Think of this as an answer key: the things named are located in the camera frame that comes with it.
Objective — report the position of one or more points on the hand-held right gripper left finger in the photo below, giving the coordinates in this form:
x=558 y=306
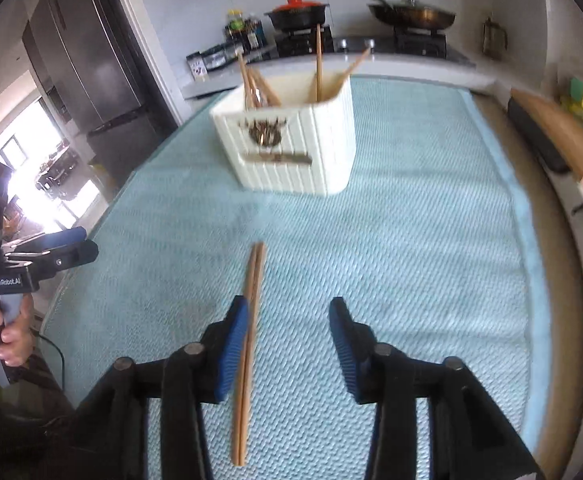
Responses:
x=232 y=352

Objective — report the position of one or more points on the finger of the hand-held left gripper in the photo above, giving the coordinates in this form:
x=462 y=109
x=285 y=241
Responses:
x=61 y=237
x=66 y=257

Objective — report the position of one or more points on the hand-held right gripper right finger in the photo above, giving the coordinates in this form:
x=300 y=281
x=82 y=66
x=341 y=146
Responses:
x=344 y=352

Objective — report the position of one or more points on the cream ribbed utensil holder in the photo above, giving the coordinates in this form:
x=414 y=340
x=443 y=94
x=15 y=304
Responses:
x=291 y=155

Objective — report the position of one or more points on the person's left hand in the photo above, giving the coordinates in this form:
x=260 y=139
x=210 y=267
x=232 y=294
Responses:
x=19 y=345

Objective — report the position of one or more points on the teal textured mat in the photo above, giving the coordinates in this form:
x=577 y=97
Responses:
x=421 y=270

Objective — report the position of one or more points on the dark grey refrigerator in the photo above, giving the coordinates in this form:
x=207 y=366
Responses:
x=86 y=60

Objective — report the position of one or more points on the black lidded spice jar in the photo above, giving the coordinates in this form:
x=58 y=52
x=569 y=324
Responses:
x=197 y=66

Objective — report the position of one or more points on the row of spice jars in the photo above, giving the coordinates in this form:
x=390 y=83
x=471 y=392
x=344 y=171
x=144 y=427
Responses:
x=221 y=56

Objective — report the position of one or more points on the yellow capped oil bottle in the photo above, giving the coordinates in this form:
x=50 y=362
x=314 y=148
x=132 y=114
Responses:
x=234 y=25

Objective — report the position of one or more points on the dark sauce bottle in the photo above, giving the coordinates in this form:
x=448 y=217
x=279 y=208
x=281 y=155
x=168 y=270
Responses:
x=254 y=35

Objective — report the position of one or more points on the black burner pan support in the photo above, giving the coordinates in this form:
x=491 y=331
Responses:
x=419 y=40
x=291 y=42

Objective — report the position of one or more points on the silver stove knob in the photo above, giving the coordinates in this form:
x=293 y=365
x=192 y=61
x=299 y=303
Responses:
x=345 y=44
x=367 y=43

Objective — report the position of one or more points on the wooden cutting board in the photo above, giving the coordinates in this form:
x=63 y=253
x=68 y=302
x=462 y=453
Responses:
x=571 y=140

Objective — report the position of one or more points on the black glass gas cooktop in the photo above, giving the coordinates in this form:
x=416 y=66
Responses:
x=451 y=55

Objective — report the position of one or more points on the black clay pot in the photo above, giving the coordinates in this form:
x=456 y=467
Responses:
x=296 y=19

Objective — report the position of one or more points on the orange pot lid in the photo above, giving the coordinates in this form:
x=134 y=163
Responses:
x=297 y=4

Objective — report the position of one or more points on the metal wok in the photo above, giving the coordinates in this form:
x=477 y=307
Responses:
x=411 y=20

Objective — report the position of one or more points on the glass wok lid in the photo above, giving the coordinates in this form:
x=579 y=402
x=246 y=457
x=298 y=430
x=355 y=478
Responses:
x=424 y=5

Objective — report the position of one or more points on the glass jar with metal frame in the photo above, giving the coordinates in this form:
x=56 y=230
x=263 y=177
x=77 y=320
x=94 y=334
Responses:
x=494 y=37

